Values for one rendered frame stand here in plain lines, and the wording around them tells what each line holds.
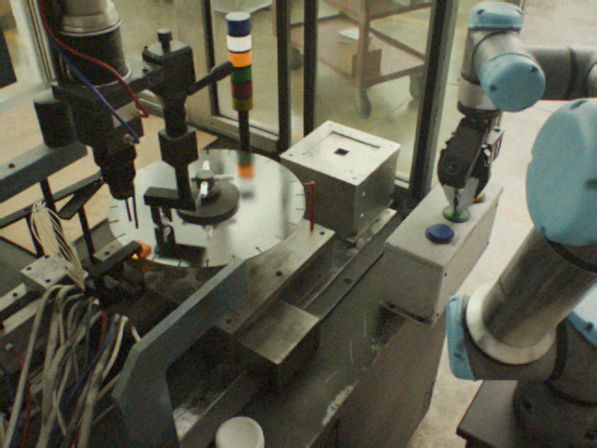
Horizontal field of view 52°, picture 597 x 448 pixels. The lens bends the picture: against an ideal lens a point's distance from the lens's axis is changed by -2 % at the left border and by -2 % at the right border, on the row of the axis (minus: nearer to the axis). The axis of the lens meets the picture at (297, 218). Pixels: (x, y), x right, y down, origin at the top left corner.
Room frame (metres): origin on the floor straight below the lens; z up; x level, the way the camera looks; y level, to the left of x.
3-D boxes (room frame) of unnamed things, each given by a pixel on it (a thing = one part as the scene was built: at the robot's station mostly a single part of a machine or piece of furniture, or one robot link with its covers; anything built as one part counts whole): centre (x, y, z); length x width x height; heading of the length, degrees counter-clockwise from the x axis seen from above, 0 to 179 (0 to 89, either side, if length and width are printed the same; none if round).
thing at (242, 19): (1.15, 0.11, 1.14); 0.05 x 0.04 x 0.03; 55
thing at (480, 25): (0.89, -0.29, 1.21); 0.09 x 0.08 x 0.11; 178
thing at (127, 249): (0.69, 0.26, 0.93); 0.10 x 0.03 x 0.07; 145
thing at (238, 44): (1.15, 0.11, 1.11); 0.05 x 0.04 x 0.03; 55
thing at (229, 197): (0.85, 0.15, 0.96); 0.11 x 0.11 x 0.03
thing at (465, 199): (0.89, -0.31, 0.95); 0.06 x 0.03 x 0.09; 145
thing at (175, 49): (0.78, 0.17, 1.17); 0.06 x 0.05 x 0.20; 136
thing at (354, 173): (1.09, -0.09, 0.82); 0.18 x 0.18 x 0.15; 55
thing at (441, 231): (0.83, -0.24, 0.90); 0.04 x 0.04 x 0.02
